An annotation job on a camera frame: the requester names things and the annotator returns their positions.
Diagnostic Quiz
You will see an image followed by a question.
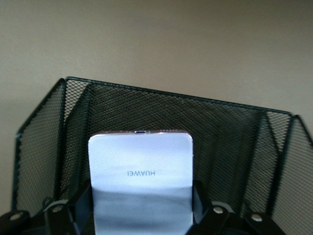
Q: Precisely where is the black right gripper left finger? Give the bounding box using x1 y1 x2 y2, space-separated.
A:
0 181 95 235

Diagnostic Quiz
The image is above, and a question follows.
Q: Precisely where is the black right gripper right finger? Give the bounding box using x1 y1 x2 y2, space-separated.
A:
193 180 286 235

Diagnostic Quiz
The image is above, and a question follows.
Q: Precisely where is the pale pink phone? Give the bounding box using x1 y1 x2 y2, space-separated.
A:
88 129 194 235

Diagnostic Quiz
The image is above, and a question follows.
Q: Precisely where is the black mesh two-tier tray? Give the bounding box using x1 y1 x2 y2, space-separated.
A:
11 76 313 235

